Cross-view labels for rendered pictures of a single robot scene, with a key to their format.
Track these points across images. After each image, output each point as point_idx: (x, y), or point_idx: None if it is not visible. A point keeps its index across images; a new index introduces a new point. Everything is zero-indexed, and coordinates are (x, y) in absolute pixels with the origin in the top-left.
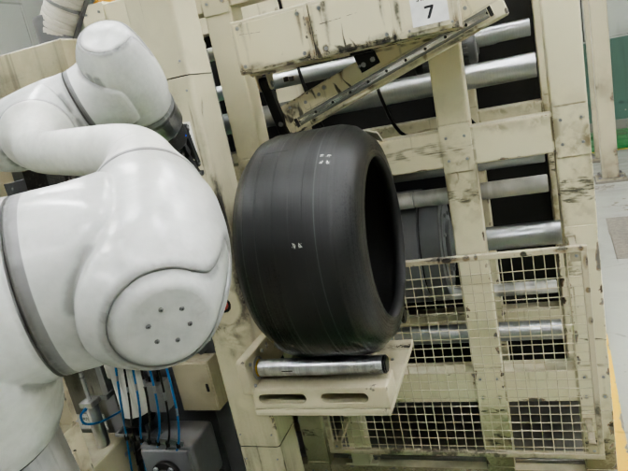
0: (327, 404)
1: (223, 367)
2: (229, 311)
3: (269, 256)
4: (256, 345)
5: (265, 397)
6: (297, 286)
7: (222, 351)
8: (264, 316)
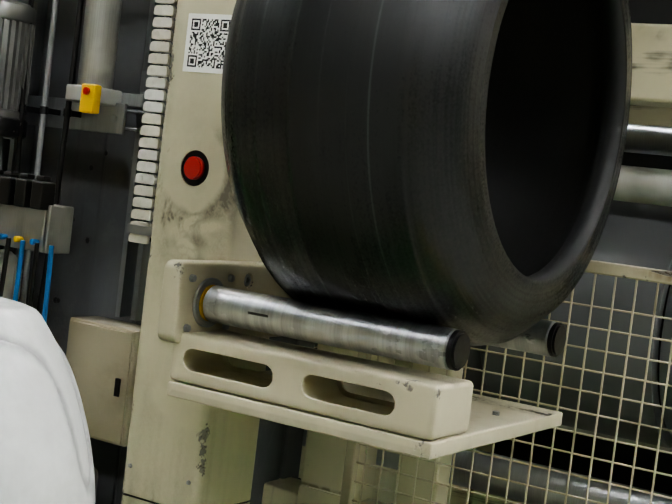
0: (309, 400)
1: (150, 305)
2: (201, 184)
3: (291, 3)
4: (224, 262)
5: (200, 369)
6: (322, 73)
7: (160, 270)
8: (241, 134)
